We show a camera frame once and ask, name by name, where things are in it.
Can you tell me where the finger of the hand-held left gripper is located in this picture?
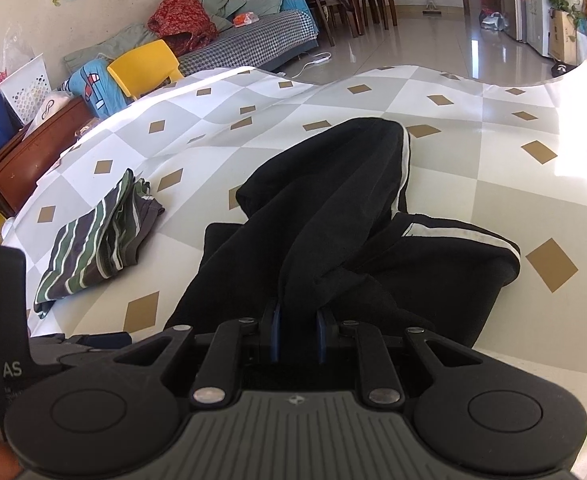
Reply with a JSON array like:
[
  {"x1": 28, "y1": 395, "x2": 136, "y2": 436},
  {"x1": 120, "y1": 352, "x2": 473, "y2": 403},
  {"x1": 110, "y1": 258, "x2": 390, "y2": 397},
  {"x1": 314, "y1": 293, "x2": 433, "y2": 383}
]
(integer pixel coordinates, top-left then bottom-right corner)
[{"x1": 31, "y1": 332, "x2": 132, "y2": 359}]

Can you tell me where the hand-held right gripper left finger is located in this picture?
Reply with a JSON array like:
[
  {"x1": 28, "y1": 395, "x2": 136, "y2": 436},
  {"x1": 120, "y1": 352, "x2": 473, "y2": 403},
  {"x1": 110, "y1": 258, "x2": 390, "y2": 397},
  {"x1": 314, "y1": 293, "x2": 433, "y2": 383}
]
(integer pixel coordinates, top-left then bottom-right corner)
[{"x1": 98, "y1": 300, "x2": 280, "y2": 408}]

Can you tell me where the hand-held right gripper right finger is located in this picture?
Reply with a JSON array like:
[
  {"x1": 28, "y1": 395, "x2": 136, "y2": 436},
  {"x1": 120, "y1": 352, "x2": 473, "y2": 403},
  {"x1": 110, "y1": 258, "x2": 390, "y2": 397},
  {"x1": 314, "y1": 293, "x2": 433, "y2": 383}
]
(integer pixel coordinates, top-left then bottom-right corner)
[{"x1": 317, "y1": 309, "x2": 489, "y2": 407}]

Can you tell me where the black t-shirt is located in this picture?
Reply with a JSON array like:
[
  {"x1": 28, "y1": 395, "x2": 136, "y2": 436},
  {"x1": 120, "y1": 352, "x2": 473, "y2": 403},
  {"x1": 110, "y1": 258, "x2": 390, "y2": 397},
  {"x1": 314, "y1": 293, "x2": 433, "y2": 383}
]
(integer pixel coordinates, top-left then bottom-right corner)
[{"x1": 164, "y1": 117, "x2": 521, "y2": 351}]

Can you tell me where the green striped folded shirt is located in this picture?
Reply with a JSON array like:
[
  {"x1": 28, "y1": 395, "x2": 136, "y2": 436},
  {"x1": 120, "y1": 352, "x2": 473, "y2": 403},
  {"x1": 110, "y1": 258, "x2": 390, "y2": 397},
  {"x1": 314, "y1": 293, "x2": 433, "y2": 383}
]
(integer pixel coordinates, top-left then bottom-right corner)
[{"x1": 34, "y1": 169, "x2": 166, "y2": 318}]

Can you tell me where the brown wooden cabinet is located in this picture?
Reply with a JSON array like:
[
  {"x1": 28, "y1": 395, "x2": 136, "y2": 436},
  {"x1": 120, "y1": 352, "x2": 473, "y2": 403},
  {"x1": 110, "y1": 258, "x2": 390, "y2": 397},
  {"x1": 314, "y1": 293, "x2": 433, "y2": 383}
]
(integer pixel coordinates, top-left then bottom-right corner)
[{"x1": 0, "y1": 96, "x2": 97, "y2": 218}]

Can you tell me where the white paper bag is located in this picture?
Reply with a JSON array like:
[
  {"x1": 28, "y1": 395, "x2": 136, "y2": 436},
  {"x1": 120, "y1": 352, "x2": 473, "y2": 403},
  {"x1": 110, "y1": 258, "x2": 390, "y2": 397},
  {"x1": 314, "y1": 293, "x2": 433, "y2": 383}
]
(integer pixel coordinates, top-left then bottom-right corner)
[{"x1": 24, "y1": 91, "x2": 74, "y2": 136}]

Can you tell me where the white perforated basket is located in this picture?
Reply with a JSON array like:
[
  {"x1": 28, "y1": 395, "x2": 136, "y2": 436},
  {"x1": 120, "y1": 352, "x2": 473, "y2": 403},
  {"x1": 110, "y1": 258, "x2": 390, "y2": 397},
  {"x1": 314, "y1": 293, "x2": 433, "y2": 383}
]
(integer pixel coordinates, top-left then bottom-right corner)
[{"x1": 0, "y1": 54, "x2": 52, "y2": 126}]

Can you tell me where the blue cartoon blanket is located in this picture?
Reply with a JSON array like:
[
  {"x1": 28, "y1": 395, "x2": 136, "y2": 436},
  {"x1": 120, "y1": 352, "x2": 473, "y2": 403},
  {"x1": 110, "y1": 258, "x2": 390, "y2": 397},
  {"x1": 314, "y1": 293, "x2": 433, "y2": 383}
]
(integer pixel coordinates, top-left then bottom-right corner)
[{"x1": 62, "y1": 57, "x2": 129, "y2": 121}]

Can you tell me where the grey white checkered tablecloth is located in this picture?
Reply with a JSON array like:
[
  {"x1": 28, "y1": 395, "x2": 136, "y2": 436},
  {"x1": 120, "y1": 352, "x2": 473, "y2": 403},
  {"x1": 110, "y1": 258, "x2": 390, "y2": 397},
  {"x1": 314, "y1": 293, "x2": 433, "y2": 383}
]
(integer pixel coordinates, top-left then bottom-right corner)
[{"x1": 1, "y1": 62, "x2": 587, "y2": 480}]

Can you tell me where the white power strip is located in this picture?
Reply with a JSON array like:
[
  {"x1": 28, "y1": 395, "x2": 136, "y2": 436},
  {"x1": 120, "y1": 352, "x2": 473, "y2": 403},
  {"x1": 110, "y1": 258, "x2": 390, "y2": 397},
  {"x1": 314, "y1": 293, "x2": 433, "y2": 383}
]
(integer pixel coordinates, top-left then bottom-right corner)
[{"x1": 293, "y1": 52, "x2": 331, "y2": 76}]

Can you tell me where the yellow plastic chair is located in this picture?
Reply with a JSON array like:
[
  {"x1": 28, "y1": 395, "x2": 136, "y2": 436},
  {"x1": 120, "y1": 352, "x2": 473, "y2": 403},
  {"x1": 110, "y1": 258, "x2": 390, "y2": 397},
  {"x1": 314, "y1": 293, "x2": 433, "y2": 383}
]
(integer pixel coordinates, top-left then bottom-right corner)
[{"x1": 107, "y1": 39, "x2": 185, "y2": 102}]

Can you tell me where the houndstooth sofa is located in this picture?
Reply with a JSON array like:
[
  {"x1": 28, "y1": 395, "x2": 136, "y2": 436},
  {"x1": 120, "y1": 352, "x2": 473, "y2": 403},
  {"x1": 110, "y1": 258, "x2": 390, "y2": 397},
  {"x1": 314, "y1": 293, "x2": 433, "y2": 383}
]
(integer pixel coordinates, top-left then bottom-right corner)
[{"x1": 176, "y1": 9, "x2": 319, "y2": 77}]

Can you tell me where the grey-green quilt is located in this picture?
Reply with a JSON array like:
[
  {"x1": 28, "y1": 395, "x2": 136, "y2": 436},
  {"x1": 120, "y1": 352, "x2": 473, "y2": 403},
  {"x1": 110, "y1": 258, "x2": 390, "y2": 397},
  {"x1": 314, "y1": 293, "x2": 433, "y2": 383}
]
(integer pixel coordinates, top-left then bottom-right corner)
[{"x1": 64, "y1": 22, "x2": 162, "y2": 78}]

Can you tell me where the red patterned cloth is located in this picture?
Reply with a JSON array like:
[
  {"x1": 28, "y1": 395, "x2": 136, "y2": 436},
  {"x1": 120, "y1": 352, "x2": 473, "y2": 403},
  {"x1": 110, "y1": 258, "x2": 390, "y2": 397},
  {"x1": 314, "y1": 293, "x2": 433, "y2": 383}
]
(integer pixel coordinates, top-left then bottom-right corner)
[{"x1": 147, "y1": 0, "x2": 219, "y2": 56}]

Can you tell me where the pale teal cushion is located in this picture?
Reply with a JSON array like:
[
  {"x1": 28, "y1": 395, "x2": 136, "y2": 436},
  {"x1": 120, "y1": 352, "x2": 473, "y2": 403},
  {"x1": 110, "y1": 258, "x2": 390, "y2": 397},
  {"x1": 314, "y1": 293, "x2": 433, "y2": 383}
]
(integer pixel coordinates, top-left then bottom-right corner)
[{"x1": 221, "y1": 0, "x2": 284, "y2": 23}]

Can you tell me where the shiny plastic bag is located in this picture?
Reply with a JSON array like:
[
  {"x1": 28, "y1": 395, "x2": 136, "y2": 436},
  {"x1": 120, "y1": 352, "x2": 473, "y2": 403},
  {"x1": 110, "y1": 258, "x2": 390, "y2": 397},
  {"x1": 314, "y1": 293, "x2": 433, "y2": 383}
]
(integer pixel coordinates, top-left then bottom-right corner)
[{"x1": 479, "y1": 7, "x2": 509, "y2": 31}]

